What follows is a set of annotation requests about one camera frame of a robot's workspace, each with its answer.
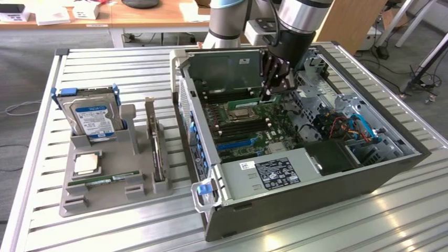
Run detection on white papers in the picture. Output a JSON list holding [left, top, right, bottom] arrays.
[[178, 2, 210, 23]]

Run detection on green motherboard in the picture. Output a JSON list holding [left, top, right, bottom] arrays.
[[194, 85, 306, 163]]

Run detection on black power brick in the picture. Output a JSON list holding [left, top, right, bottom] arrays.
[[370, 46, 389, 60]]

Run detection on open cardboard box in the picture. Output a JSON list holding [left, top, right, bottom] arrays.
[[379, 7, 409, 31]]

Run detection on blue expansion slot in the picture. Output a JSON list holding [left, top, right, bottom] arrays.
[[215, 138, 255, 152]]

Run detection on white floor cable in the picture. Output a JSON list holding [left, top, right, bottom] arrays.
[[5, 103, 43, 117]]

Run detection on red and black wire bundle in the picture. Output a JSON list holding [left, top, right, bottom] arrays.
[[313, 110, 350, 140]]

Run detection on open black PC case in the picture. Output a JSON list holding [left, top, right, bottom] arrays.
[[169, 40, 431, 242]]

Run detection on white metal table frame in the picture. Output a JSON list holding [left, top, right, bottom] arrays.
[[375, 0, 448, 48]]

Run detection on CPU socket with CPU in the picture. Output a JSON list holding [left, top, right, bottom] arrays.
[[225, 106, 259, 123]]

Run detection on grey metal drive panel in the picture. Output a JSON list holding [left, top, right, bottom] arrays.
[[186, 49, 263, 90]]

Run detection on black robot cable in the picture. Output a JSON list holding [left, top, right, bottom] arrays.
[[267, 0, 282, 47]]

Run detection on white paper stack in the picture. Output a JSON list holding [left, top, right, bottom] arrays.
[[34, 6, 71, 26]]

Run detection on graphics card metal bracket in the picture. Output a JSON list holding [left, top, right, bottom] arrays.
[[143, 96, 166, 183]]

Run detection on wooden desk white frame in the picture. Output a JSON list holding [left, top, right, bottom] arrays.
[[0, 4, 113, 30], [109, 0, 211, 48]]

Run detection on white box black panel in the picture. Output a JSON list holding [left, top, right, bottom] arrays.
[[0, 4, 30, 22]]

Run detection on black tripod stand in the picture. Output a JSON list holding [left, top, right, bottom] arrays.
[[399, 33, 448, 104]]

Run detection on grey power supply unit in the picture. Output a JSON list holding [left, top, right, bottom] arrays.
[[211, 146, 325, 207]]

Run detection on white device box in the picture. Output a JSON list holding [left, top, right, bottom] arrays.
[[355, 26, 383, 52]]

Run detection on green RAM stick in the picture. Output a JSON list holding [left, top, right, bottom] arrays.
[[229, 93, 282, 110], [67, 170, 141, 187]]

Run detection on grey plastic parts rack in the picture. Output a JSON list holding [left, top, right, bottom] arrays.
[[58, 103, 174, 218]]

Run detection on small brown cardboard box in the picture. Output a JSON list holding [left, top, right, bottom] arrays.
[[193, 0, 213, 15]]

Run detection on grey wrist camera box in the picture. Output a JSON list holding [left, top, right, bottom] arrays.
[[243, 17, 281, 47]]

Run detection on wooden cabinet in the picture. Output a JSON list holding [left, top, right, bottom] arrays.
[[311, 0, 389, 55]]

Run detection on hard disk blue caddy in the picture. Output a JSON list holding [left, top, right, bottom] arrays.
[[50, 83, 121, 140]]

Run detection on loose silver CPU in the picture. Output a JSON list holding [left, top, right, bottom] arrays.
[[73, 153, 101, 175]]

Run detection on white carton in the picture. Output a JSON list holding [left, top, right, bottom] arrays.
[[71, 0, 101, 20]]

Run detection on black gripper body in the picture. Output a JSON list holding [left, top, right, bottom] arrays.
[[265, 29, 317, 72]]

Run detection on small silver heatsink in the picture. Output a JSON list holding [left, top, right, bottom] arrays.
[[267, 143, 287, 155]]

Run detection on blue case latch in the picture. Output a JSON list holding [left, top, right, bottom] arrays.
[[194, 183, 214, 196]]

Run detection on metal disk bay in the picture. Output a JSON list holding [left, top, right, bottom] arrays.
[[295, 49, 338, 106]]

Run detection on black round object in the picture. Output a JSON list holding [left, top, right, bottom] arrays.
[[121, 0, 162, 10]]

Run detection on blue disk wire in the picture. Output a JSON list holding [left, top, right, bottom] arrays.
[[347, 112, 382, 144]]

